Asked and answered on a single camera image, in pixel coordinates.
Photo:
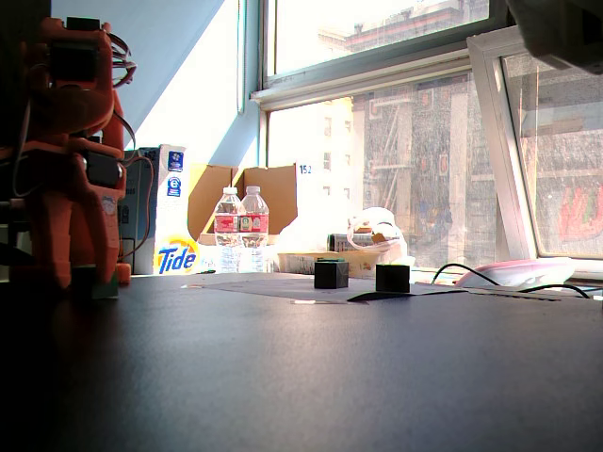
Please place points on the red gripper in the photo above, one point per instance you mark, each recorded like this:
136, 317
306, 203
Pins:
71, 188

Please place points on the red robot arm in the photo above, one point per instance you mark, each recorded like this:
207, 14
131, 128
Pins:
70, 103

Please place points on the black cube with X mark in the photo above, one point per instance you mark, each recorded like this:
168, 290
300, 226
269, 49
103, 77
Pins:
330, 275
392, 279

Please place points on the Tide detergent box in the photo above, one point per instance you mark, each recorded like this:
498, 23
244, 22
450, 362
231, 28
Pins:
176, 259

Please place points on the water bottle red label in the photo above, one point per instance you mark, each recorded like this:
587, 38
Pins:
254, 226
228, 226

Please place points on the brown cardboard box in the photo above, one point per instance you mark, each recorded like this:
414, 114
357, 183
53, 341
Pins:
264, 198

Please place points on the printed cylindrical package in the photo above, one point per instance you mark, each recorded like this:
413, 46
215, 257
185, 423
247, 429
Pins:
348, 241

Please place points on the clear plastic bag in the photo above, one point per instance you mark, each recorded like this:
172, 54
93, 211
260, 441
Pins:
386, 226

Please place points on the tilted white window sash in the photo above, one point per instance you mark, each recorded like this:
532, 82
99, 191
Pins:
490, 117

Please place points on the pink pencil case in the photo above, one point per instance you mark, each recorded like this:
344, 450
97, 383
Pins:
527, 273

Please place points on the white window frame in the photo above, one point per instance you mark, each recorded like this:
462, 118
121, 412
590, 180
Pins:
367, 75

